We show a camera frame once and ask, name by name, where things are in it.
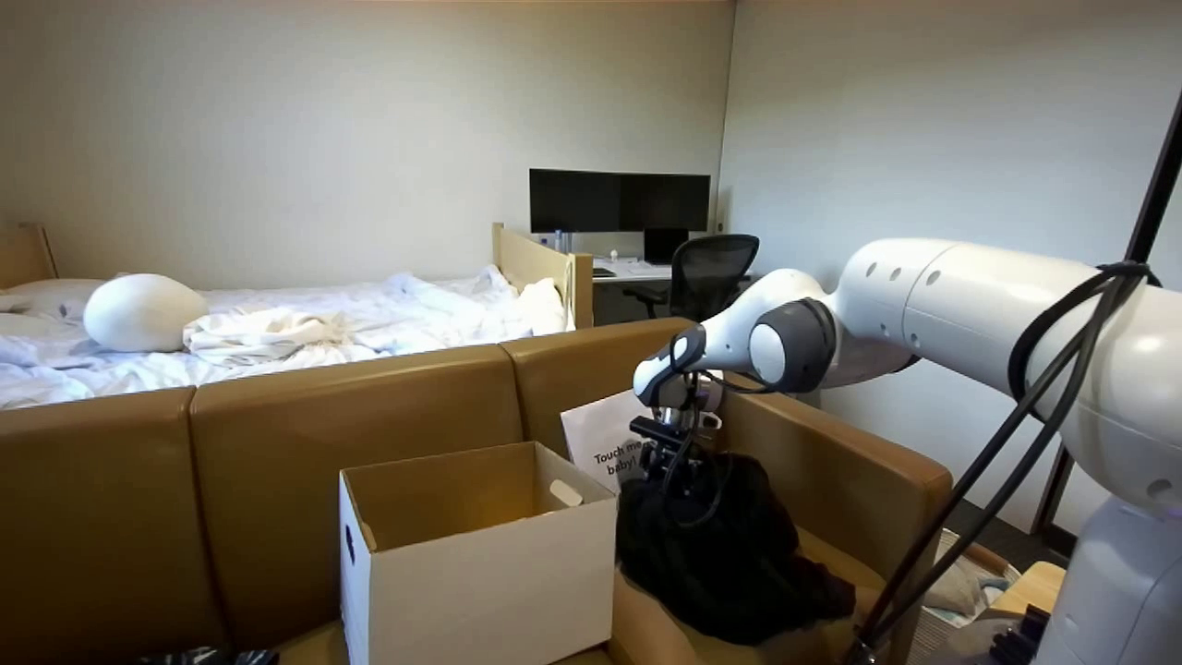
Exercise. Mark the black computer monitor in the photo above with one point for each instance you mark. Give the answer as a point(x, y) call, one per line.
point(614, 199)

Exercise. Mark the white paper sign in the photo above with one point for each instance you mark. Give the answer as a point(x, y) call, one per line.
point(597, 436)

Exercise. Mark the white bedsheet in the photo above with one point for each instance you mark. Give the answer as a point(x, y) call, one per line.
point(420, 315)

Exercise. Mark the black office chair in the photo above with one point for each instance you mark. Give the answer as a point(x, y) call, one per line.
point(708, 269)

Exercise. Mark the tan leather sofa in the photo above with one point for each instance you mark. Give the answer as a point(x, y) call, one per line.
point(113, 519)

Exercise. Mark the black tripod pole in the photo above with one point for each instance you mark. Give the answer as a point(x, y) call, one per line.
point(1155, 187)

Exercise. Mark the tan flat object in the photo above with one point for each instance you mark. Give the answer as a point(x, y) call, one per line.
point(1034, 587)

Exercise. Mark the white desk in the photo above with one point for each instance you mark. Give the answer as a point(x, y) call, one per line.
point(629, 268)

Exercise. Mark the white cardboard box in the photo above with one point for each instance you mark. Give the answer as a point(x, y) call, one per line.
point(492, 593)

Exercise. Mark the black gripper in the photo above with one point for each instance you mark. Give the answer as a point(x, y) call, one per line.
point(668, 442)

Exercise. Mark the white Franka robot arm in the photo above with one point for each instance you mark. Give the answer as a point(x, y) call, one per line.
point(961, 308)

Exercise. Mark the black jersey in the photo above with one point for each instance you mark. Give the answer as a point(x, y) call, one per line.
point(741, 567)

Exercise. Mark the cream crumpled garment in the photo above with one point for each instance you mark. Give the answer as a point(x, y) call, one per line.
point(271, 335)

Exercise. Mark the cream cloth bag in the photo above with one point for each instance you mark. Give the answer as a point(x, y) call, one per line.
point(955, 583)

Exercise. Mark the round white pillow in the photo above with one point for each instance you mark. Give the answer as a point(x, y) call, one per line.
point(141, 311)

